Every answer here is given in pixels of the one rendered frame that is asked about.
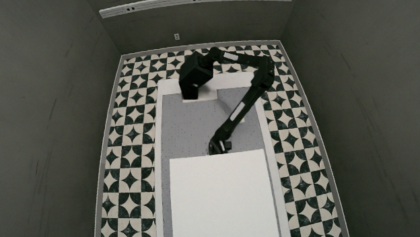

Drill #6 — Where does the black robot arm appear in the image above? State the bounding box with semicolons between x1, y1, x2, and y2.
197;46;275;155

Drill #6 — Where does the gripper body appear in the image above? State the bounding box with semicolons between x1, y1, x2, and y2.
209;142;215;156

